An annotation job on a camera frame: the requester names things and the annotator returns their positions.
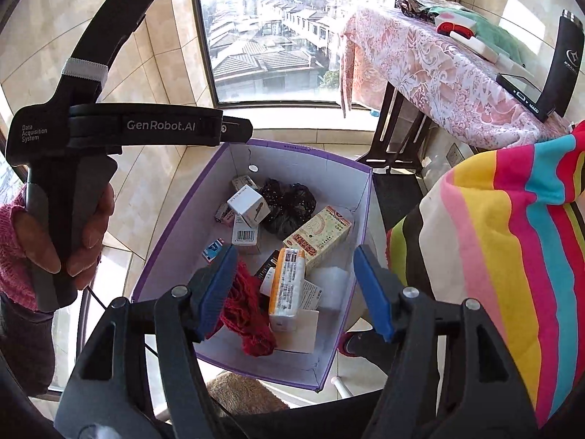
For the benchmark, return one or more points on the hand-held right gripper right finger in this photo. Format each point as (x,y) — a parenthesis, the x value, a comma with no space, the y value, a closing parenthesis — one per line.
(372,288)

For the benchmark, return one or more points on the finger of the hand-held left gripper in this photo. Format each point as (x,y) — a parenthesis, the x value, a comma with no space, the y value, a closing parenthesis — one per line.
(237,130)

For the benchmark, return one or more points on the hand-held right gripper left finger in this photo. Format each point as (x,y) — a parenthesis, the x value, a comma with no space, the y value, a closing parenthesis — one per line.
(219,279)

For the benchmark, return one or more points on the small blue box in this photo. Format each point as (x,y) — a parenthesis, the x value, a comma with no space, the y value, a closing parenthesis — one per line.
(213,251)

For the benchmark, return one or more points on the purple cardboard box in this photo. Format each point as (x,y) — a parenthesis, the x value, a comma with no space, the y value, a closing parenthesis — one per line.
(183,256)

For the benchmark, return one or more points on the red knitted cloth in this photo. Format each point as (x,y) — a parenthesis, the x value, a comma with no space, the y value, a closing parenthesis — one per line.
(249,315)

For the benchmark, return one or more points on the black rectangular box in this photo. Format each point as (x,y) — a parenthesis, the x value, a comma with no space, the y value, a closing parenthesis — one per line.
(266,267)

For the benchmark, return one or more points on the white barcode box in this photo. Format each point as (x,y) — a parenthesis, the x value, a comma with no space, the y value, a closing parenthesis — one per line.
(244,235)

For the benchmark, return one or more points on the small grey white packet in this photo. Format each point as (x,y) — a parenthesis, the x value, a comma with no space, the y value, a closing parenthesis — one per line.
(242,182)

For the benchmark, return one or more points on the orange white medicine packet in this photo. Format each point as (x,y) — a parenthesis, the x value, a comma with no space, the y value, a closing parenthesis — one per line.
(285,292)

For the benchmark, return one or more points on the small white cube box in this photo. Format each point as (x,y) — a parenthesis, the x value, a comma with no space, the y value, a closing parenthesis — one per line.
(247,203)

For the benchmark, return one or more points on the orange cream medicine box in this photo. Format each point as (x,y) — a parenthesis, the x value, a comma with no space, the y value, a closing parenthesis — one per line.
(320,235)

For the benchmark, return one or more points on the black beaded scrunchie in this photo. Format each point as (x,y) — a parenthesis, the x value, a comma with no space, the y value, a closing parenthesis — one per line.
(288,206)

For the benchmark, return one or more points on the person's left forearm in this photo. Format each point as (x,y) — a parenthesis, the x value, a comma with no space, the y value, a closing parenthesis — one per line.
(23,347)

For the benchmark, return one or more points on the striped desktop cloth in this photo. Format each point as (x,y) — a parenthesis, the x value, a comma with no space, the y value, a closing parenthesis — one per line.
(502,238)

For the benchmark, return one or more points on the person's left hand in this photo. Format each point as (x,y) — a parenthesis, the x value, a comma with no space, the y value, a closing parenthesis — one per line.
(16,256)

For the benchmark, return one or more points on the white plastic packet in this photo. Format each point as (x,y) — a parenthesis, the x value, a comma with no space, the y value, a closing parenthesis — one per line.
(333,283)

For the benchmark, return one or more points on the white text label box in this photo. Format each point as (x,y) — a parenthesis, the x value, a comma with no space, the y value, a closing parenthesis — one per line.
(311,295)

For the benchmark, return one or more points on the red shoe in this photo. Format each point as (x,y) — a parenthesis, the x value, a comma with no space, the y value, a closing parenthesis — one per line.
(349,345)

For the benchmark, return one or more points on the window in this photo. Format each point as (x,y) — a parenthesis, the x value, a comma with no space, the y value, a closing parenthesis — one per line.
(274,55)

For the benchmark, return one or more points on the brown fuzzy mat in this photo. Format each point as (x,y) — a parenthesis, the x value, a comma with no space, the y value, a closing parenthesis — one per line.
(247,393)

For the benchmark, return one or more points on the side table, pink cloth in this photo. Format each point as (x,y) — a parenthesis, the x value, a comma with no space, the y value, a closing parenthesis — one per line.
(434,77)

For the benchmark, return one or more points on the dark patterned cloth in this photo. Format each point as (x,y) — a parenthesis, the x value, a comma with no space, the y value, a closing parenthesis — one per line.
(413,7)

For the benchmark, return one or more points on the black smartphone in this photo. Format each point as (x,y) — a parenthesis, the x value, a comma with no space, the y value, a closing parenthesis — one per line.
(521,91)

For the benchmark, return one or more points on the red white item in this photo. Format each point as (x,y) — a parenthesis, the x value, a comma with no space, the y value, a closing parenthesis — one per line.
(464,32)

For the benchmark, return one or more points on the white rectangular bar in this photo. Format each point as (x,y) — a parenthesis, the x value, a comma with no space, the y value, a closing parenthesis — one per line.
(477,48)

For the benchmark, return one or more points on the white small carton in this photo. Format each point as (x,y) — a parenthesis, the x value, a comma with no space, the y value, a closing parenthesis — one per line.
(514,66)

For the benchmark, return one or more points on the green and white clutter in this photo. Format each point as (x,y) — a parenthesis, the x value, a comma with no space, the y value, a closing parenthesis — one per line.
(493,32)

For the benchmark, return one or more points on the black bottle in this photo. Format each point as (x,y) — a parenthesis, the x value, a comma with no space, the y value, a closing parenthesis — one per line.
(564,68)

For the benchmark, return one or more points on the black table frame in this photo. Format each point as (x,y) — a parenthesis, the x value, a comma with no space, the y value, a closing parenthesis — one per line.
(397,123)

